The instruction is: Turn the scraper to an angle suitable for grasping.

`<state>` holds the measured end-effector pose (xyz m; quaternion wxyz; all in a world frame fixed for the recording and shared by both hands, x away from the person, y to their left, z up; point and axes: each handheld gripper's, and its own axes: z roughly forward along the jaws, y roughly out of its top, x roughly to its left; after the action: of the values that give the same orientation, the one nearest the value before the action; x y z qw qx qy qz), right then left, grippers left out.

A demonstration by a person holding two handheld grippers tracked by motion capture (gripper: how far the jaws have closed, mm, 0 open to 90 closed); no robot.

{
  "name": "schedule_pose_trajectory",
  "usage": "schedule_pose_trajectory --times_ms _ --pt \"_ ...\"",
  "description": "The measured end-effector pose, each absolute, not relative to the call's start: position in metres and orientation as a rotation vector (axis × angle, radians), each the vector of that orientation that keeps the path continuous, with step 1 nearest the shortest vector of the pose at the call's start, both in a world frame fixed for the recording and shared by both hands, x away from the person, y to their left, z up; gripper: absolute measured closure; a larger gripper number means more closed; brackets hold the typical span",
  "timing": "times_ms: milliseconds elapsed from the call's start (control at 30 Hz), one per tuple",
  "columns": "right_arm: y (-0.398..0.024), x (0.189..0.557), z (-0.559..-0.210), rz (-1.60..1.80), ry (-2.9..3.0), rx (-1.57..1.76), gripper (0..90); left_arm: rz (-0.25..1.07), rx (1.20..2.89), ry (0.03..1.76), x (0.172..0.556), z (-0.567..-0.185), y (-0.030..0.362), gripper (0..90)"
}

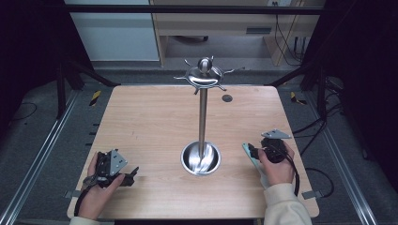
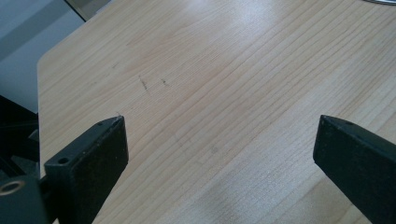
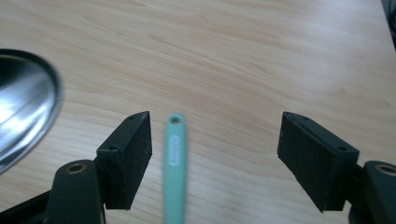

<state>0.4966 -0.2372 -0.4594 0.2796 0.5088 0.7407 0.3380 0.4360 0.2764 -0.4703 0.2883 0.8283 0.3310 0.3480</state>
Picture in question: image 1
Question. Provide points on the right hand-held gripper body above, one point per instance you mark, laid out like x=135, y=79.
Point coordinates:
x=275, y=146

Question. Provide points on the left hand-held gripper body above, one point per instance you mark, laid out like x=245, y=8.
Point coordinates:
x=113, y=162

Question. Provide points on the steel utensil rack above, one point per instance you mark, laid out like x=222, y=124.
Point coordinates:
x=202, y=125

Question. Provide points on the person's right hand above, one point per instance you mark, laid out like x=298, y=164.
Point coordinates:
x=278, y=170

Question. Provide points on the person's left hand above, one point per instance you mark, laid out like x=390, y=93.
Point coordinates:
x=97, y=197

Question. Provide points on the yellow and black tape piece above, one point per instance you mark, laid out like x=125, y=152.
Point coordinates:
x=295, y=98
x=95, y=97

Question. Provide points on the dark round table grommet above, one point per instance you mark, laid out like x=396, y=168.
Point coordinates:
x=227, y=98

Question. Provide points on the white cabinet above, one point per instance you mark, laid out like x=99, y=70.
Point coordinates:
x=115, y=34

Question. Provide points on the light wooden desk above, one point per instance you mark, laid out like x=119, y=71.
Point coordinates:
x=219, y=23

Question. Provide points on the grey table bracket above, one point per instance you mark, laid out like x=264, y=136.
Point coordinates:
x=72, y=194
x=312, y=194

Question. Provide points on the aluminium floor rail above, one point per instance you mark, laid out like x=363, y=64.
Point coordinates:
x=37, y=162
x=344, y=162

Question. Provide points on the black frame strut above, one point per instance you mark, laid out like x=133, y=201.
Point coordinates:
x=94, y=76
x=294, y=76

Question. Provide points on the black horizontal frame bar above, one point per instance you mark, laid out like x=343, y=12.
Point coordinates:
x=187, y=9

